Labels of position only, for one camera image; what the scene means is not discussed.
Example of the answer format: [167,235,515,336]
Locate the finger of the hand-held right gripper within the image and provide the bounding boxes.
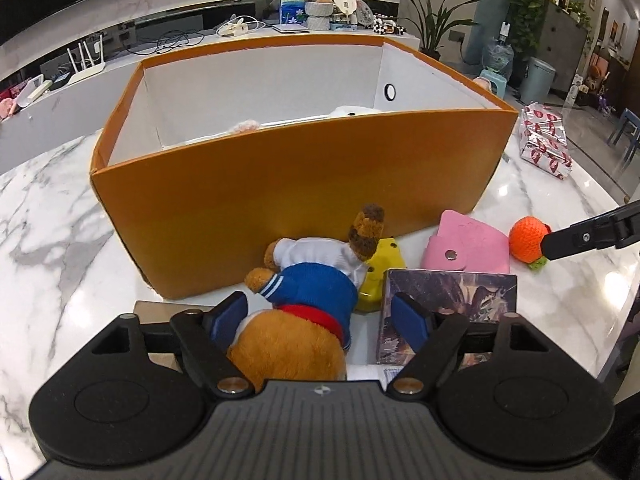
[541,201,640,262]

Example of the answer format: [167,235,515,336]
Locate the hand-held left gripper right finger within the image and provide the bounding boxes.
[385,292,548,401]

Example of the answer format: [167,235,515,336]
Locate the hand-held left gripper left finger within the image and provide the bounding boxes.
[90,292,251,397]

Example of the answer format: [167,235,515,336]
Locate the dark printed box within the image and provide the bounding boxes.
[375,268,518,367]

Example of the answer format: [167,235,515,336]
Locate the orange crocheted tangerine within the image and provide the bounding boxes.
[509,216,553,273]

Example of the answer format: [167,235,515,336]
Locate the orange cardboard box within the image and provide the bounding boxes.
[90,35,520,301]

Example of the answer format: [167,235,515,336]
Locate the yellow toy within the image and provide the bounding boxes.
[356,237,405,315]

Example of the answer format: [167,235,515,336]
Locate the brown card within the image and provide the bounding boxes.
[134,300,223,373]

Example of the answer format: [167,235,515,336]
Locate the white paper sheet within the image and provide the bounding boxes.
[346,364,401,384]

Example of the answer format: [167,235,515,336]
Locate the pink snap pouch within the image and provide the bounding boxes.
[420,210,511,275]

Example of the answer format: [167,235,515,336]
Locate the gift wrapped in lip print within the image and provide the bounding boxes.
[517,102,573,181]

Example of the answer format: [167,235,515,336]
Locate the blue chair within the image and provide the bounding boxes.
[607,108,640,149]

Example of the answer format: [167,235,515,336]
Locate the grey trash bin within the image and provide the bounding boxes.
[520,56,556,106]

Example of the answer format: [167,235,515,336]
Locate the grey cabinet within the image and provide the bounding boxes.
[507,2,588,92]

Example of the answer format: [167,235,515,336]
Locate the pink plush piece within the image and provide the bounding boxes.
[222,119,261,136]

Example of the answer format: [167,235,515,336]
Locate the blue water jug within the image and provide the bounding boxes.
[482,22,516,79]

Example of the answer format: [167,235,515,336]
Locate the white plush toy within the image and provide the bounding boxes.
[327,105,383,120]

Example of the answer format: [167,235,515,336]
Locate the long-leaf potted plant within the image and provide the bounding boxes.
[395,0,481,59]

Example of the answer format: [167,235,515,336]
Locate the white router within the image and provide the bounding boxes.
[65,35,108,86]

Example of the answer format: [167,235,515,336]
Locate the black and white checked item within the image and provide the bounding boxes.
[372,14,406,36]

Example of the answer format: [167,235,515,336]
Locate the green and blue painting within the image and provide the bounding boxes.
[280,0,351,26]

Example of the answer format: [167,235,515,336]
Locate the grey knitted basket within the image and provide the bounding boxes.
[305,0,334,31]

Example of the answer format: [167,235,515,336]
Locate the white charger with cable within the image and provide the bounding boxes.
[217,15,268,38]

